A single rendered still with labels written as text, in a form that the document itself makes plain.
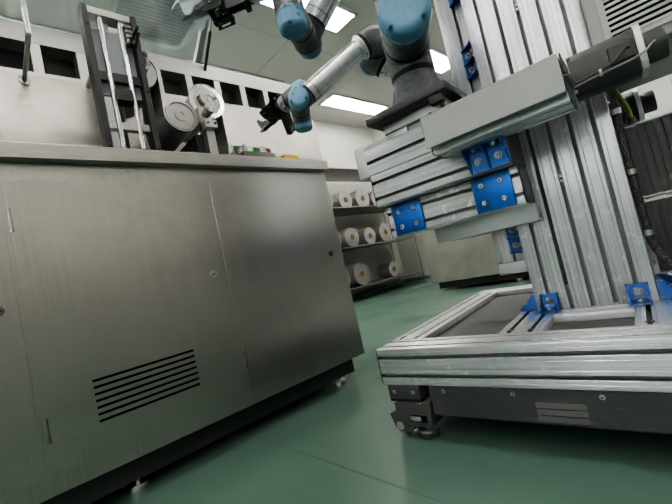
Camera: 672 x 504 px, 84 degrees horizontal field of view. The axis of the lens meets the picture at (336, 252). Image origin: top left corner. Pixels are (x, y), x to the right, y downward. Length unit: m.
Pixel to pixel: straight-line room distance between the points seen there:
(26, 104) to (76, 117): 0.16
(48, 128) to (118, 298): 0.94
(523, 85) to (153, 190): 0.96
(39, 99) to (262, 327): 1.25
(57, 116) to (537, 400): 1.85
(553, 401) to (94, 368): 1.02
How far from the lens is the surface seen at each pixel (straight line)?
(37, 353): 1.09
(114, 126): 1.42
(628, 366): 0.82
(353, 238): 5.13
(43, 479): 1.13
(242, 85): 2.34
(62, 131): 1.87
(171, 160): 1.22
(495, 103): 0.82
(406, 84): 1.05
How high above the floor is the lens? 0.44
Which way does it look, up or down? 3 degrees up
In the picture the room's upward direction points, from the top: 13 degrees counter-clockwise
